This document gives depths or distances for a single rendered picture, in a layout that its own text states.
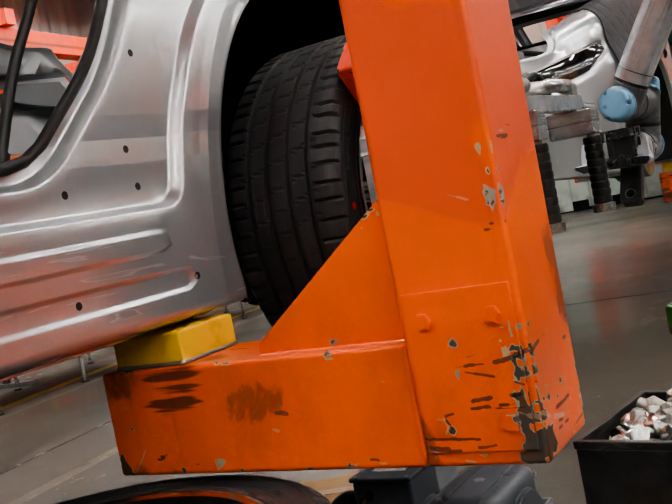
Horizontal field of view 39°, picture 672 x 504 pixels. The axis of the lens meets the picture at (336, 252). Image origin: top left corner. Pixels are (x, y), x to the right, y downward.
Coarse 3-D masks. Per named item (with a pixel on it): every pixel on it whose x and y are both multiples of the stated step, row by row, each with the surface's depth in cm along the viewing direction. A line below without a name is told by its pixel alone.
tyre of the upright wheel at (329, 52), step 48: (336, 48) 171; (288, 96) 167; (336, 96) 161; (240, 144) 169; (288, 144) 163; (336, 144) 158; (240, 192) 166; (288, 192) 161; (336, 192) 156; (240, 240) 167; (288, 240) 162; (336, 240) 158; (288, 288) 166
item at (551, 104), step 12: (528, 96) 159; (540, 96) 165; (552, 96) 171; (564, 96) 177; (576, 96) 184; (528, 108) 158; (540, 108) 164; (552, 108) 170; (564, 108) 176; (576, 108) 183
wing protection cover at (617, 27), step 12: (600, 0) 427; (612, 0) 428; (624, 0) 433; (636, 0) 447; (600, 12) 421; (612, 12) 423; (624, 12) 429; (636, 12) 440; (612, 24) 422; (624, 24) 427; (612, 36) 421; (624, 36) 426; (612, 48) 418; (624, 48) 424
